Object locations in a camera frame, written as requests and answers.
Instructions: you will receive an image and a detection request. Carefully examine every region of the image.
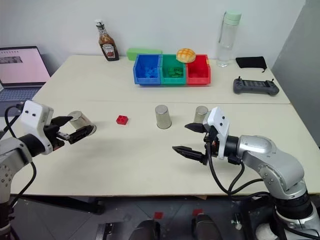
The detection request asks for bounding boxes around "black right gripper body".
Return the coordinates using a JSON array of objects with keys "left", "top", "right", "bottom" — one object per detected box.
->
[{"left": 202, "top": 123, "right": 221, "bottom": 159}]

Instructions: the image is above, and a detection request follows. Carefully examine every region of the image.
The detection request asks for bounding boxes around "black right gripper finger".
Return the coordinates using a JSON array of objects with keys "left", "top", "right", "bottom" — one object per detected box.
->
[
  {"left": 184, "top": 121, "right": 207, "bottom": 134},
  {"left": 171, "top": 145, "right": 209, "bottom": 166}
]

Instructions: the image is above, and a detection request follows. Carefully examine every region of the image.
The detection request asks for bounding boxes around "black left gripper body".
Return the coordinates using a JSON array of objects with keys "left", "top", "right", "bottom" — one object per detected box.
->
[{"left": 42, "top": 121, "right": 66, "bottom": 152}]

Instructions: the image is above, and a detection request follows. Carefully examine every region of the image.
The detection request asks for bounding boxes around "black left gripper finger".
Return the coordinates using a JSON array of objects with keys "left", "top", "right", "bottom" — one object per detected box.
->
[
  {"left": 50, "top": 115, "right": 75, "bottom": 129},
  {"left": 56, "top": 124, "right": 95, "bottom": 145}
]

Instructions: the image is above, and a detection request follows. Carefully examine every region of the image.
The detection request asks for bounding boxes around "steel cup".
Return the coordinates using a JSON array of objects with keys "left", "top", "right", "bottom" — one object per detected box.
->
[
  {"left": 194, "top": 105, "right": 210, "bottom": 125},
  {"left": 67, "top": 110, "right": 97, "bottom": 138},
  {"left": 154, "top": 104, "right": 173, "bottom": 130}
]

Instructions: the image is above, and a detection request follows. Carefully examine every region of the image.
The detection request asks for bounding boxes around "small red block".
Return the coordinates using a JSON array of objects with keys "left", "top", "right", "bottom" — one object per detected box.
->
[{"left": 115, "top": 114, "right": 129, "bottom": 126}]

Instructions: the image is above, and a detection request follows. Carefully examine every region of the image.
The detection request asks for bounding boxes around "red plastic bin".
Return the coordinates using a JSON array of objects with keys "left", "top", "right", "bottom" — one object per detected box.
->
[{"left": 185, "top": 54, "right": 212, "bottom": 87}]

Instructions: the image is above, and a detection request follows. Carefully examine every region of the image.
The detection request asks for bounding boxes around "green plastic bin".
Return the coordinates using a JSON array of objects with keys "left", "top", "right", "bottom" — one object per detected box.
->
[{"left": 159, "top": 53, "right": 189, "bottom": 87}]

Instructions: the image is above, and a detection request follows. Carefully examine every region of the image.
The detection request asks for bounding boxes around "green blocks pile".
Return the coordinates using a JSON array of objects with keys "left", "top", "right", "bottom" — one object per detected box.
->
[{"left": 166, "top": 65, "right": 185, "bottom": 77}]

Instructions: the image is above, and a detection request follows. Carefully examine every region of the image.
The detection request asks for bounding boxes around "grey laptop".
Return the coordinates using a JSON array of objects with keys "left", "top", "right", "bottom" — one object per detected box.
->
[{"left": 0, "top": 45, "right": 52, "bottom": 110}]

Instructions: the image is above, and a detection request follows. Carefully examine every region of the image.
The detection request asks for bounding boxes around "black table leg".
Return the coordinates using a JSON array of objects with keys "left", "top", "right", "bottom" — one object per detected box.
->
[{"left": 17, "top": 195, "right": 106, "bottom": 215}]

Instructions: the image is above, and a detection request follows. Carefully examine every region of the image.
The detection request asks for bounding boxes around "grey remote controller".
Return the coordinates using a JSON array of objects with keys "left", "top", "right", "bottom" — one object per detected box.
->
[{"left": 232, "top": 75, "right": 281, "bottom": 96}]

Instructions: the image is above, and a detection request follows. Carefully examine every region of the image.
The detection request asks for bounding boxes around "blue blocks pile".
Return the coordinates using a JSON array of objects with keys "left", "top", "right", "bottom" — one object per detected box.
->
[{"left": 141, "top": 64, "right": 159, "bottom": 79}]

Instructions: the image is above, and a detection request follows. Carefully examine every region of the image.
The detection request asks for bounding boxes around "yellow bread bun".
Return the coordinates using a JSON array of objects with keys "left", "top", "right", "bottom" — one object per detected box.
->
[{"left": 175, "top": 47, "right": 197, "bottom": 64}]

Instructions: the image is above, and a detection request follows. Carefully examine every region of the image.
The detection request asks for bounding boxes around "blue plastic bin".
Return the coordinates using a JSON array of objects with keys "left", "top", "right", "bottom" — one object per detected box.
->
[{"left": 132, "top": 53, "right": 164, "bottom": 87}]

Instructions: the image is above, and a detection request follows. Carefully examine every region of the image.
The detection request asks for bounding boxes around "black cloth pouch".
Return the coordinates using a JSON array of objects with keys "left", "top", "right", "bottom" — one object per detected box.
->
[{"left": 235, "top": 55, "right": 268, "bottom": 74}]

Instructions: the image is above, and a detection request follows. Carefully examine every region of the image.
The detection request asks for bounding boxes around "ketchup bottle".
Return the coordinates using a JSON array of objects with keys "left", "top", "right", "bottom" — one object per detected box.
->
[{"left": 94, "top": 19, "right": 120, "bottom": 62}]

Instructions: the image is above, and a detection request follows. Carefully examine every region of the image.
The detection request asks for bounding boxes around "dark rounded shape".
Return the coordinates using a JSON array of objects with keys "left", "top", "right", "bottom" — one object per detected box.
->
[{"left": 128, "top": 218, "right": 161, "bottom": 240}]

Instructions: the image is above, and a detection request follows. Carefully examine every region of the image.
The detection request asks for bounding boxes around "clear bottle green lid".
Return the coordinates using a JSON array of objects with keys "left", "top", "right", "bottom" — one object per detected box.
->
[{"left": 216, "top": 10, "right": 243, "bottom": 68}]

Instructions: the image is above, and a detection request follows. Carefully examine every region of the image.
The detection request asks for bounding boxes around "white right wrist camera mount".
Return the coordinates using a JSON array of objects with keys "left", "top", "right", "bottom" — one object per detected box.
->
[{"left": 202, "top": 106, "right": 231, "bottom": 160}]

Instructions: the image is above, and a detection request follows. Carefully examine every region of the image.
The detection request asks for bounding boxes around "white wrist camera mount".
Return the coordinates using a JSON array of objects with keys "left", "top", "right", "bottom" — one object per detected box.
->
[
  {"left": 18, "top": 100, "right": 55, "bottom": 156},
  {"left": 202, "top": 106, "right": 231, "bottom": 160}
]

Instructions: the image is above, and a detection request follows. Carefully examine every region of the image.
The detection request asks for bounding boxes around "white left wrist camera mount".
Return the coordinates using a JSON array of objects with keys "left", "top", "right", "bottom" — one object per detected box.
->
[{"left": 18, "top": 100, "right": 55, "bottom": 156}]

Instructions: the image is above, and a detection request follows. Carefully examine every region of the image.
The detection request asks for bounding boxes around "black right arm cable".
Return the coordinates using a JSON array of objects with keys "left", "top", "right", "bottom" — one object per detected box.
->
[{"left": 205, "top": 138, "right": 271, "bottom": 196}]

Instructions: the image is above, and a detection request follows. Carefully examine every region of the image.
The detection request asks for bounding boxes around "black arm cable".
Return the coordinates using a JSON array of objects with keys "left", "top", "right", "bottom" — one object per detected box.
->
[
  {"left": 3, "top": 102, "right": 38, "bottom": 199},
  {"left": 205, "top": 138, "right": 271, "bottom": 196}
]

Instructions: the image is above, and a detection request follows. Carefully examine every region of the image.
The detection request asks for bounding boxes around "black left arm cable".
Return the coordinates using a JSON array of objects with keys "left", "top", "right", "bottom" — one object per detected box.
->
[{"left": 3, "top": 102, "right": 38, "bottom": 199}]

